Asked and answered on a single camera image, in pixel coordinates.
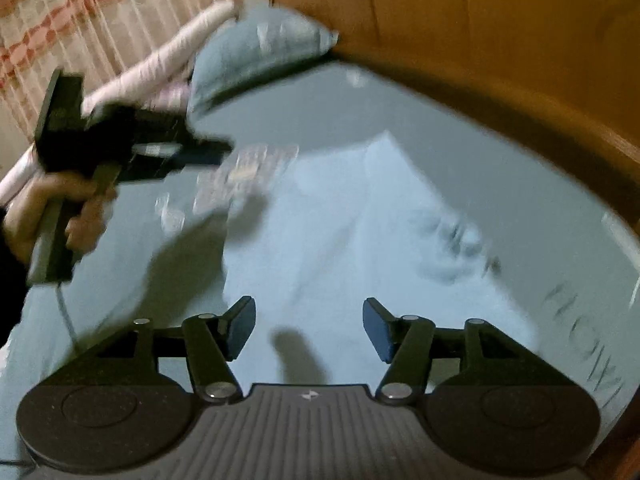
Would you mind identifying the light blue printed t-shirt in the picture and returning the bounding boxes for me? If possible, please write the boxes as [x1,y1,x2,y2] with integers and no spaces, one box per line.
[0,130,551,411]

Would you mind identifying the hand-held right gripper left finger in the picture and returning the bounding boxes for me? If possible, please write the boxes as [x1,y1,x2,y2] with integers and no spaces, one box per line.
[40,296,257,405]

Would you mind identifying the blue floral pillow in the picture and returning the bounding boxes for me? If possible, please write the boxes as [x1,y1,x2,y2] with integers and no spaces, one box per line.
[187,7,340,118]

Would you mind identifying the pink floral quilt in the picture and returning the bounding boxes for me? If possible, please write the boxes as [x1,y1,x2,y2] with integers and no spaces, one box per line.
[0,0,238,201]

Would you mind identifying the person's left hand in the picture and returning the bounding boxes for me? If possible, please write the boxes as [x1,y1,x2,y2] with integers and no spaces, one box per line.
[4,170,117,266]

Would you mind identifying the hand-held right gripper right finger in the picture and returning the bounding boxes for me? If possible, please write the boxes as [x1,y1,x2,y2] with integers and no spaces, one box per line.
[362,297,581,406]

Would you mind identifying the wooden headboard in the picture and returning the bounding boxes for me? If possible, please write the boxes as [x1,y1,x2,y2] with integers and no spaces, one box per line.
[270,0,640,480]

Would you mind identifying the patterned pink curtain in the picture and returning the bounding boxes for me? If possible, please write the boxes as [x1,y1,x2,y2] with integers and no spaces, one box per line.
[0,0,241,136]

